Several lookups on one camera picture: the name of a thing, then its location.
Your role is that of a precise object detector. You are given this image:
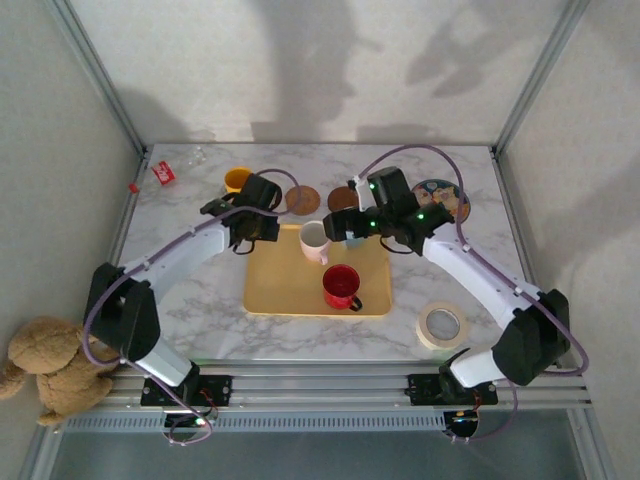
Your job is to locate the aluminium mounting rail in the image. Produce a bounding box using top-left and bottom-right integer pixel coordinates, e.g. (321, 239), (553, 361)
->
(102, 360), (594, 410)

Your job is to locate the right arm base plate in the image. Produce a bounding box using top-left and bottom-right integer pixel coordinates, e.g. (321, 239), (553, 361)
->
(407, 372), (500, 407)

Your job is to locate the masking tape roll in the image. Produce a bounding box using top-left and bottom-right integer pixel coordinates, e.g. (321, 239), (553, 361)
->
(416, 300), (470, 350)

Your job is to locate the colourful cartoon print coaster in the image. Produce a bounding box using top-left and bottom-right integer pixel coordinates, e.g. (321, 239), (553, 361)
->
(410, 178), (472, 223)

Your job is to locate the dark brown round coaster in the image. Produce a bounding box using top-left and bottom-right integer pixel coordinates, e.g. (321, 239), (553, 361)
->
(327, 186), (361, 214)

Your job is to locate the light brown cork coaster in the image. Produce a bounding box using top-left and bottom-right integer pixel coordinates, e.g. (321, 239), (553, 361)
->
(284, 184), (322, 216)

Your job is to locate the brown teddy bear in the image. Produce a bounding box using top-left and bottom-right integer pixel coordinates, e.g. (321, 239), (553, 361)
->
(0, 315), (123, 427)

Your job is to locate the aluminium frame post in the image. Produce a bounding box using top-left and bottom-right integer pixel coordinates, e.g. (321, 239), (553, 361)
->
(42, 0), (151, 157)
(492, 0), (591, 157)

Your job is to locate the right gripper thin black cable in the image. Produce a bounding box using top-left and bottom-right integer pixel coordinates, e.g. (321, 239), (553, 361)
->
(378, 234), (417, 255)

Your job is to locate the pale pink mug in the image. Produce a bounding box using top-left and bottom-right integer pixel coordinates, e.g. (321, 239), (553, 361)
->
(298, 220), (331, 266)

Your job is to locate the yellow mug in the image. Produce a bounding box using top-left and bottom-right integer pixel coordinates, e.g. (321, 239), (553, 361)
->
(223, 166), (254, 196)

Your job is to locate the clear bottle red label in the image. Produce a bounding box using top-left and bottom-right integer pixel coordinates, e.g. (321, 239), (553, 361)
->
(128, 145), (207, 195)

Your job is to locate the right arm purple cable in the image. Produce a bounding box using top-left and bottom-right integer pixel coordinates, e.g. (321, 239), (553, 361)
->
(352, 144), (590, 444)

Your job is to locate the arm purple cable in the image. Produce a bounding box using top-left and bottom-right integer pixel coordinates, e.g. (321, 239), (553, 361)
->
(82, 168), (301, 447)
(352, 144), (590, 444)

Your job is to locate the slotted grey cable duct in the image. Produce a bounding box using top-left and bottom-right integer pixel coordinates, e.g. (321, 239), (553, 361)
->
(59, 412), (451, 434)

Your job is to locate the yellow rectangular tray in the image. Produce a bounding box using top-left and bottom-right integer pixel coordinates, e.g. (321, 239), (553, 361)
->
(242, 223), (395, 318)

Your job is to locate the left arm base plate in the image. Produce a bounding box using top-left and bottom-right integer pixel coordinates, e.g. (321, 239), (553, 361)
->
(139, 373), (234, 407)

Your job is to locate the red mug black handle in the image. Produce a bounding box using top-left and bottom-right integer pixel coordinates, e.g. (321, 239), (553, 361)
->
(321, 263), (364, 312)

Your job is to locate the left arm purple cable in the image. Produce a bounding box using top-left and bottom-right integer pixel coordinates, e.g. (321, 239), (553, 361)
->
(82, 168), (301, 447)

